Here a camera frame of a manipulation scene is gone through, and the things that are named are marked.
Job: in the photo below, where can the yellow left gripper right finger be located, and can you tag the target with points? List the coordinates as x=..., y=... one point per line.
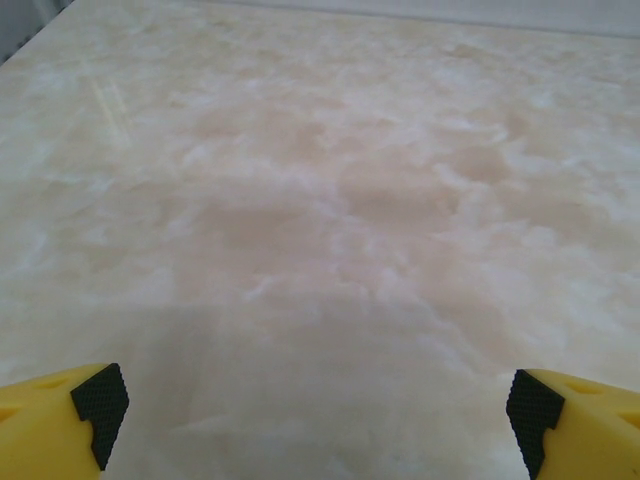
x=595, y=430

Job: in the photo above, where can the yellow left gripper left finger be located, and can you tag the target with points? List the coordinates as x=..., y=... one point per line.
x=45, y=430

